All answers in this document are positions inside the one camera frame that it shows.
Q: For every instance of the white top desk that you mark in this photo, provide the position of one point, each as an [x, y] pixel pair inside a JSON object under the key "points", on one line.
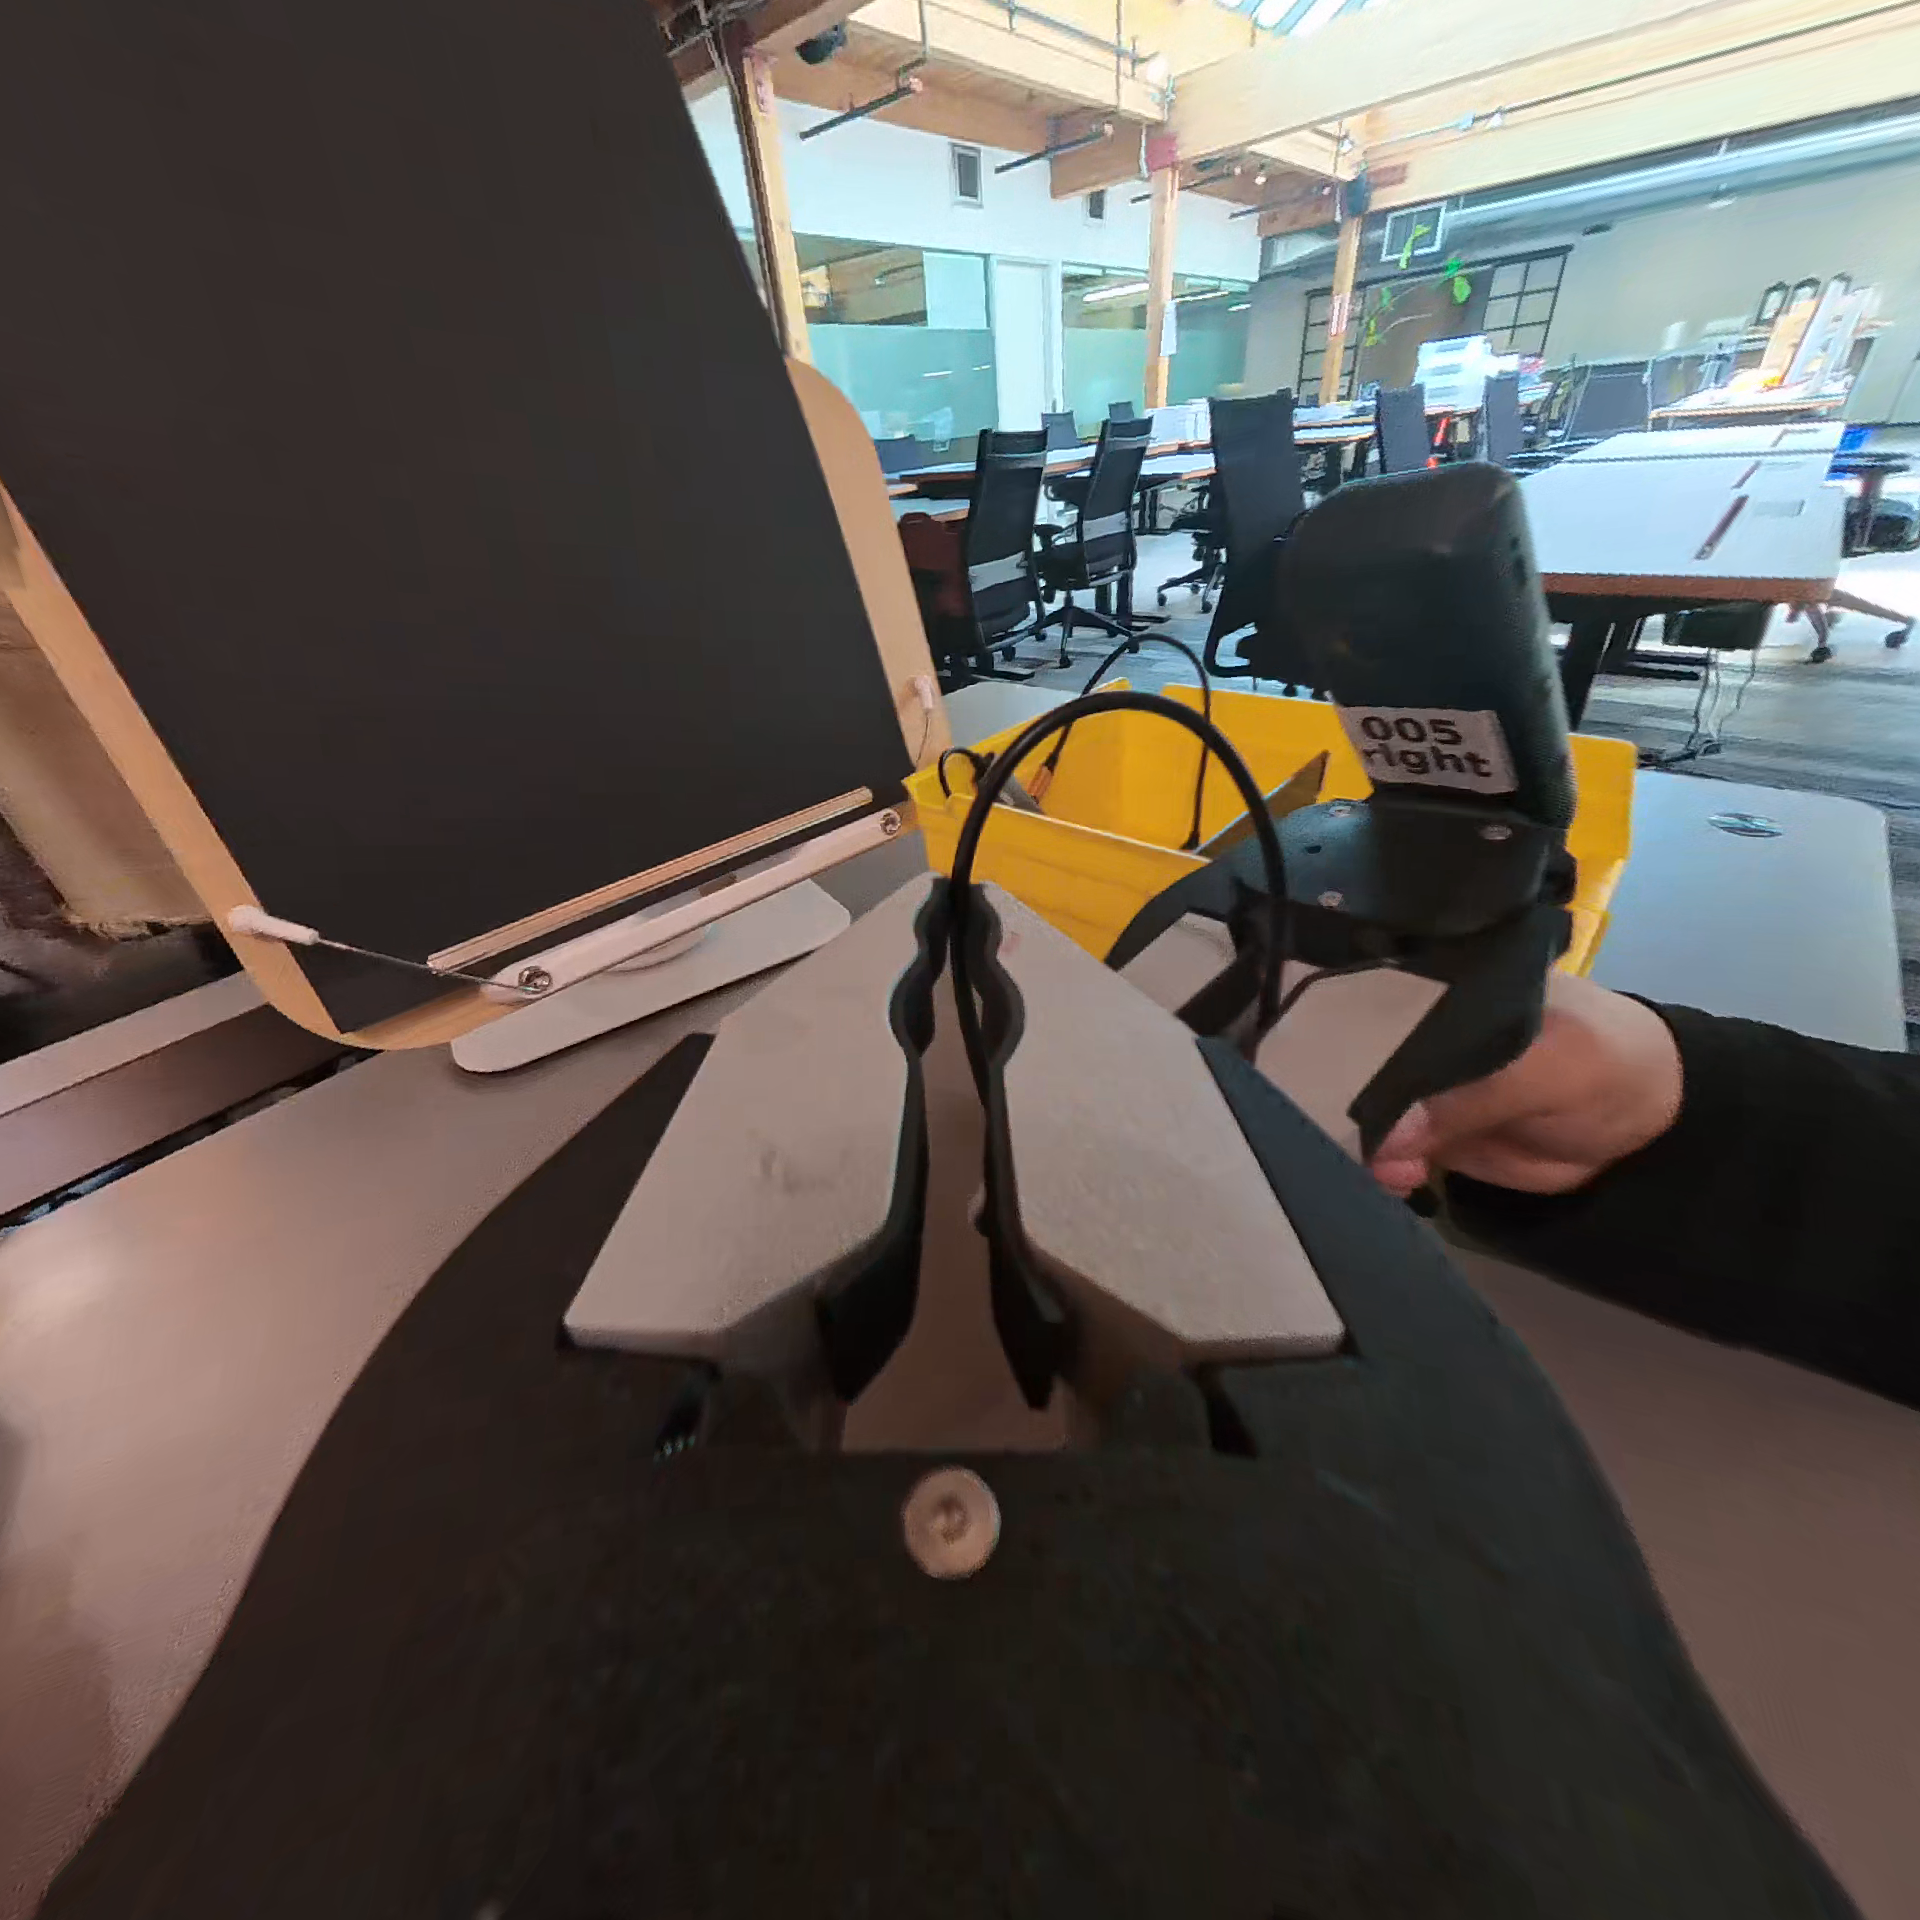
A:
{"points": [[1649, 513]]}

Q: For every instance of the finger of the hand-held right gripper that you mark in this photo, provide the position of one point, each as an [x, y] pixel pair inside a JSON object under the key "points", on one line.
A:
{"points": [[1339, 1035], [1177, 977]]}

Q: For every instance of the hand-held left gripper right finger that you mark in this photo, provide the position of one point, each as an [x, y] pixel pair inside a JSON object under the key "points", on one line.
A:
{"points": [[1157, 1186]]}

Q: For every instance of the black office chair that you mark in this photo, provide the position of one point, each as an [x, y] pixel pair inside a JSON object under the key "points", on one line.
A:
{"points": [[1004, 541], [1104, 493], [1405, 427], [1261, 481]]}

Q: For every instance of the yellow plastic bin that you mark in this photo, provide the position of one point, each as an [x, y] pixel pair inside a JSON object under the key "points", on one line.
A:
{"points": [[1083, 855]]}

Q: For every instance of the silver monitor stand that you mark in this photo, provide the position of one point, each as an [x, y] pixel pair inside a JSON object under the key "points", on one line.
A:
{"points": [[749, 930]]}

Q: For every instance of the black computer monitor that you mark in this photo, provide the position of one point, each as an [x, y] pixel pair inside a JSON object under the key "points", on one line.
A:
{"points": [[376, 453]]}

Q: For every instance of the person's right hand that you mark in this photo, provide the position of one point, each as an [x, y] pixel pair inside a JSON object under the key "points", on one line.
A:
{"points": [[1576, 1096]]}

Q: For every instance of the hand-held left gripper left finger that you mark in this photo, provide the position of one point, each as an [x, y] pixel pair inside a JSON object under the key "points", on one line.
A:
{"points": [[749, 1186]]}

